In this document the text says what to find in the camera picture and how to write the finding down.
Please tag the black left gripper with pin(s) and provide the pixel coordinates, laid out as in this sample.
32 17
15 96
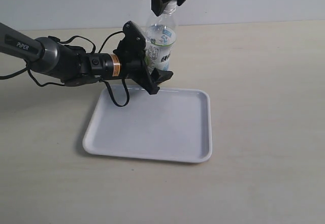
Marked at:
128 62

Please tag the white bottle cap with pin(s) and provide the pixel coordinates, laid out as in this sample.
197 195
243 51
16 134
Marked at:
171 5

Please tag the clear plastic lime drink bottle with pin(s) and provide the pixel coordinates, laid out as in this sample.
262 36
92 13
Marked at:
161 35

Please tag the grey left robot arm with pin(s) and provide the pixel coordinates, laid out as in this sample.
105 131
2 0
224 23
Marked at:
73 66

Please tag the white rectangular plastic tray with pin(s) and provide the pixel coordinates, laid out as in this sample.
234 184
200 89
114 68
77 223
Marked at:
174 125

